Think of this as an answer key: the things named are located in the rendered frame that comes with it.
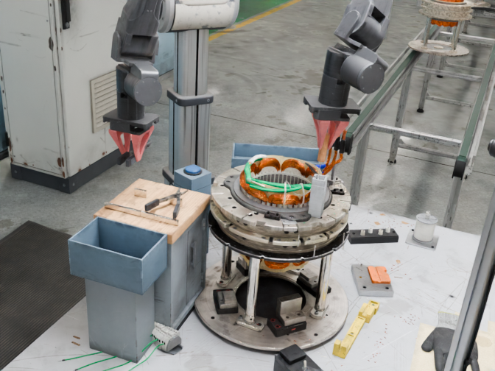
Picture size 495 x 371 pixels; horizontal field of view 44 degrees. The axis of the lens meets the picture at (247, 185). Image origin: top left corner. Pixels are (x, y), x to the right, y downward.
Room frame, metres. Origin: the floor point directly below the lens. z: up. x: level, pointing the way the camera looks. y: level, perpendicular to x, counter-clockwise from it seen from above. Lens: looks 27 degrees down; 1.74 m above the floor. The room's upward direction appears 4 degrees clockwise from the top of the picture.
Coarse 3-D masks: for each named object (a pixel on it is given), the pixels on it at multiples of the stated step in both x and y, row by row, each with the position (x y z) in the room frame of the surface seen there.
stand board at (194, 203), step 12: (144, 180) 1.32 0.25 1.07; (132, 192) 1.26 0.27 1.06; (156, 192) 1.27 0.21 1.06; (168, 192) 1.27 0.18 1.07; (192, 192) 1.28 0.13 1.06; (120, 204) 1.20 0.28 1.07; (132, 204) 1.20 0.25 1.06; (144, 204) 1.21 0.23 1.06; (168, 204) 1.22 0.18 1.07; (192, 204) 1.22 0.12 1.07; (204, 204) 1.24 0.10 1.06; (108, 216) 1.14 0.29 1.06; (120, 216) 1.15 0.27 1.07; (132, 216) 1.15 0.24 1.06; (168, 216) 1.16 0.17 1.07; (180, 216) 1.16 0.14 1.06; (192, 216) 1.18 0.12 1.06; (156, 228) 1.11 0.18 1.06; (168, 228) 1.11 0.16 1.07; (180, 228) 1.12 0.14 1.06; (168, 240) 1.09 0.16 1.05
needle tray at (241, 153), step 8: (240, 144) 1.59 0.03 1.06; (248, 144) 1.59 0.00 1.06; (256, 144) 1.59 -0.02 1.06; (232, 152) 1.53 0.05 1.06; (240, 152) 1.59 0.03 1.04; (248, 152) 1.59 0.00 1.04; (256, 152) 1.59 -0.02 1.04; (264, 152) 1.59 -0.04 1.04; (272, 152) 1.59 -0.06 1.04; (280, 152) 1.59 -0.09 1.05; (288, 152) 1.59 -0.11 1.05; (296, 152) 1.60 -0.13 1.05; (304, 152) 1.60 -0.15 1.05; (312, 152) 1.60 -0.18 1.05; (232, 160) 1.49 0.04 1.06; (240, 160) 1.49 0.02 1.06; (304, 160) 1.60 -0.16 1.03; (312, 160) 1.60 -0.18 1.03; (232, 168) 1.49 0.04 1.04
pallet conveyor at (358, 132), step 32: (480, 0) 10.64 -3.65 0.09; (448, 32) 5.04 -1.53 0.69; (448, 64) 6.16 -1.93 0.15; (384, 96) 3.09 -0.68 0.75; (480, 96) 3.16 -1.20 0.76; (352, 128) 2.57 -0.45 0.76; (384, 128) 2.80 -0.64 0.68; (480, 128) 2.60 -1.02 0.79; (352, 192) 2.83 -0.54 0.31; (448, 224) 2.66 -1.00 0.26
